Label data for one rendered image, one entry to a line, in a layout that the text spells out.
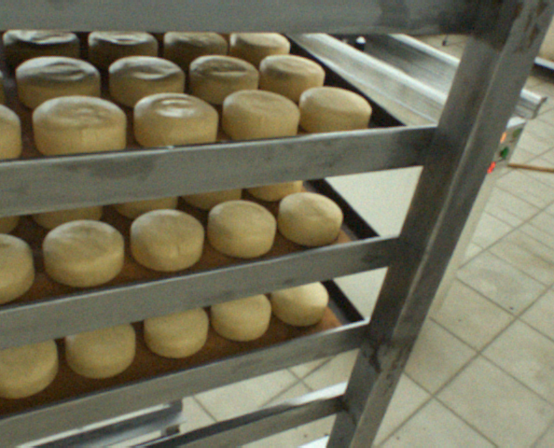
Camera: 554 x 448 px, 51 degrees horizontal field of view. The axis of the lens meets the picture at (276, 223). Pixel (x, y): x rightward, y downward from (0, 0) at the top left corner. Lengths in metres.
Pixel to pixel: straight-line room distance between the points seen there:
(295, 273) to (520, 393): 1.77
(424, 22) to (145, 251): 0.22
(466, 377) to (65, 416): 1.76
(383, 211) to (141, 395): 1.33
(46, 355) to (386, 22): 0.31
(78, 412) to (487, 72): 0.33
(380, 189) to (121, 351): 1.31
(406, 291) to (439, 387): 1.57
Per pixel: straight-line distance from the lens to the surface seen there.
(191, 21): 0.28
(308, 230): 0.43
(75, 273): 0.38
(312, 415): 0.56
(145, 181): 0.31
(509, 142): 1.70
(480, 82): 0.37
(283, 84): 0.44
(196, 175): 0.32
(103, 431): 1.19
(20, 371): 0.44
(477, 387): 2.07
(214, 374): 0.44
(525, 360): 2.26
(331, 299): 0.54
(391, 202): 1.67
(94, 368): 0.45
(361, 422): 0.55
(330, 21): 0.32
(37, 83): 0.39
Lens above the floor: 1.39
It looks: 34 degrees down
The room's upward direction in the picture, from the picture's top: 11 degrees clockwise
